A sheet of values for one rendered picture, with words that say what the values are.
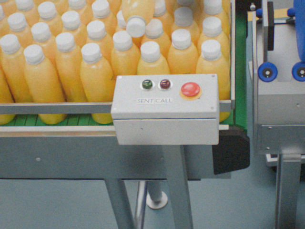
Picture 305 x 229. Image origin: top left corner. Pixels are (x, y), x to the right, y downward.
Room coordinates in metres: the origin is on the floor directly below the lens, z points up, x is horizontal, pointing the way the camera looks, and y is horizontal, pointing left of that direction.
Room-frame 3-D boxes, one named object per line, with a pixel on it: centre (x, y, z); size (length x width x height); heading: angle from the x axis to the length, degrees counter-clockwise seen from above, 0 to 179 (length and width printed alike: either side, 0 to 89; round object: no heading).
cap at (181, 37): (1.01, -0.09, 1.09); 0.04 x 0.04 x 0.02
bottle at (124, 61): (1.03, 0.04, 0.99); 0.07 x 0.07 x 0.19
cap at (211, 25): (1.03, -0.16, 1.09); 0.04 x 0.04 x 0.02
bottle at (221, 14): (1.10, -0.17, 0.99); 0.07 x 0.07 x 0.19
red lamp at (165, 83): (0.87, -0.03, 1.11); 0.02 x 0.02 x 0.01
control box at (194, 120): (0.85, -0.03, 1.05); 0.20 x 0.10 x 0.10; 78
